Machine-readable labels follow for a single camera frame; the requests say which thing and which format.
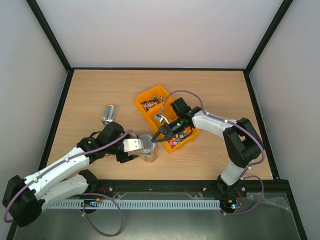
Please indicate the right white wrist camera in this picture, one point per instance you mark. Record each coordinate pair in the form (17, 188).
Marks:
(162, 119)

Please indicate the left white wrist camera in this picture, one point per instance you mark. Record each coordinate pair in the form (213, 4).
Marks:
(132, 144)

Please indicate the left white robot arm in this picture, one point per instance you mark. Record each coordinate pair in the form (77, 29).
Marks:
(25, 198)

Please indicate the black aluminium frame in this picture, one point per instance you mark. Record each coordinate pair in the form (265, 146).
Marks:
(275, 185)

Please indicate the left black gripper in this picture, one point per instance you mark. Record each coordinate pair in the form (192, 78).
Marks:
(124, 158)

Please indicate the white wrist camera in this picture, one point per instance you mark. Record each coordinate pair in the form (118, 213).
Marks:
(132, 144)
(162, 119)

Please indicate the yellow bin with popsicle candies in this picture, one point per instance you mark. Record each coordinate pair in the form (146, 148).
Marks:
(168, 112)

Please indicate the round metal jar lid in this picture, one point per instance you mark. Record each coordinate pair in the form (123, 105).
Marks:
(147, 143)

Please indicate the metal candy scoop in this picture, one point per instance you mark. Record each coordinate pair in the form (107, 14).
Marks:
(108, 117)

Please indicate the grey slotted cable duct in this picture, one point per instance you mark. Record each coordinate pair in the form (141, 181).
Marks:
(125, 204)

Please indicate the clear glass jar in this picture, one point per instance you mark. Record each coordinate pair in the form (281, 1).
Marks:
(149, 153)

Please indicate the yellow bin with lollipops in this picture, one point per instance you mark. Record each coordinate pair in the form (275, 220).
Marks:
(150, 99)

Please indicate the yellow bin with star candies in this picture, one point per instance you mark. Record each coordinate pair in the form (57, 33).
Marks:
(180, 139)

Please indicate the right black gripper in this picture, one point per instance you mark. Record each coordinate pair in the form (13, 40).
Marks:
(166, 131)

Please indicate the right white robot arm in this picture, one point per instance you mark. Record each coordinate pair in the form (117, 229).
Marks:
(242, 142)

